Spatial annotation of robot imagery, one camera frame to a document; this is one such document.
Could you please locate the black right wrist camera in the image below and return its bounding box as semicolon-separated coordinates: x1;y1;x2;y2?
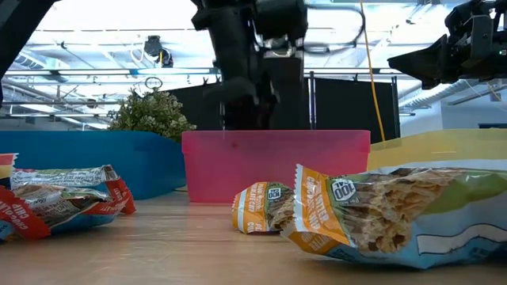
444;0;494;36

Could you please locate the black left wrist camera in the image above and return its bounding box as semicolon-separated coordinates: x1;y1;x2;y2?
253;0;309;40

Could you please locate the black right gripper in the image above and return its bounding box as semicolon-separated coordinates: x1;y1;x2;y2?
387;7;507;90

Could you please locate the thin wire ring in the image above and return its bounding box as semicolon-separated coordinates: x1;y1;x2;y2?
143;76;164;90

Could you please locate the granola bar with striped wrapper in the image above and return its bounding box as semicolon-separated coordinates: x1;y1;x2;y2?
0;153;19;180

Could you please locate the small black ceiling device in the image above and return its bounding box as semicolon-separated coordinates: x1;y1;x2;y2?
158;47;174;69

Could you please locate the red chocolate chip granola bar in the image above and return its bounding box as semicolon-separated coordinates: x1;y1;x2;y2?
11;184;118;235
0;184;52;241

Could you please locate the silver snack bag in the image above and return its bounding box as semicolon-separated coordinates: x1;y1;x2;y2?
10;164;137;217

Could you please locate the yellow translucent plastic bin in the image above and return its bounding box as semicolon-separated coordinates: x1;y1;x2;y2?
366;127;507;177

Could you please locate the orange ceiling cable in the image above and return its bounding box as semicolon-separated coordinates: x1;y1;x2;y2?
486;82;503;103

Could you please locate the black ceiling fixture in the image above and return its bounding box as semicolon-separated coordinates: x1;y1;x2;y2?
143;35;164;59

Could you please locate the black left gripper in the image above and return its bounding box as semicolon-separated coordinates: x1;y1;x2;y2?
191;0;307;131

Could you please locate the black partition panel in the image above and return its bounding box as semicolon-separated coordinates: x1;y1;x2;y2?
166;81;223;131
276;78;311;131
314;77;400;144

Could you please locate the horizontal metal rail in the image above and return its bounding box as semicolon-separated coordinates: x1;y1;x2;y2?
3;67;405;77

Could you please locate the blue plastic bin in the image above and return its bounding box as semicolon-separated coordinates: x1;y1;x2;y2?
0;130;187;201

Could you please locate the yellow hanging cable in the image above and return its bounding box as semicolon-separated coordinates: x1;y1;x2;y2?
359;0;387;143

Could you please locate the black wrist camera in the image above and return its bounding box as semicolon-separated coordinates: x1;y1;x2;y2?
444;0;494;36
253;0;309;40

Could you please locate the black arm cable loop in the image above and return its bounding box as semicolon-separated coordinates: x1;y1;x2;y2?
303;3;366;55

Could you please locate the green potted plant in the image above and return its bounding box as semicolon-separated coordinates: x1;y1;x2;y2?
106;87;197;143

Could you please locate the pink translucent plastic bin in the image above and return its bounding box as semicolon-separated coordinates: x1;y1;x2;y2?
181;129;372;206

